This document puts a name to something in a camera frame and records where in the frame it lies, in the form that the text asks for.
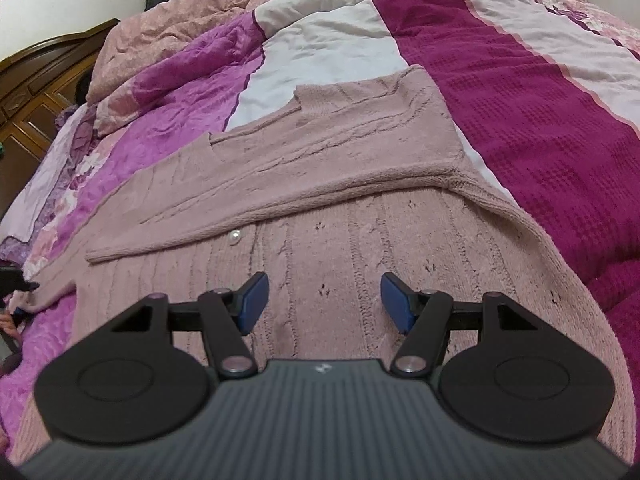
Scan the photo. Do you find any purple floral bed sheet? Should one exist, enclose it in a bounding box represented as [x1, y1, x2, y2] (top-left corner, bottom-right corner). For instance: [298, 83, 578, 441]
[0, 104, 110, 281]

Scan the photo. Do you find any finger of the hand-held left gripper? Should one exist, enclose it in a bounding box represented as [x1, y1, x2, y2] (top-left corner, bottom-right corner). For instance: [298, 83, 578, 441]
[0, 267, 41, 295]

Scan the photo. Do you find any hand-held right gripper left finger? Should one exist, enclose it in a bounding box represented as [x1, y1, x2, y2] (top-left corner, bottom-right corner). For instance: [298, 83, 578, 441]
[111, 271, 271, 379]

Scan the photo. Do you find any pink floral comforter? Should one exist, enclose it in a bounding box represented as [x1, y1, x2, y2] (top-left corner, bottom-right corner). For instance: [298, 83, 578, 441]
[86, 0, 451, 137]

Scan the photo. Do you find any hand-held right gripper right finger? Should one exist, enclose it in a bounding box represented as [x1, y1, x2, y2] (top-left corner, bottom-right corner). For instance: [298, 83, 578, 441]
[380, 271, 539, 379]

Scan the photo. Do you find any pink knit sweater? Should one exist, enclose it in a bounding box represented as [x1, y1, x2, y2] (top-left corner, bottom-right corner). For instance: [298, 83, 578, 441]
[10, 64, 632, 466]

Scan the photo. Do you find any wooden headboard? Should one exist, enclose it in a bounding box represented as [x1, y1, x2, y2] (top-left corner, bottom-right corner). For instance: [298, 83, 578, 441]
[0, 18, 122, 222]

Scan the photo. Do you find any purple and white patchwork quilt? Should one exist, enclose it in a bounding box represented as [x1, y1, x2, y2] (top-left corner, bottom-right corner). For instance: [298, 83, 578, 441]
[0, 0, 640, 461]

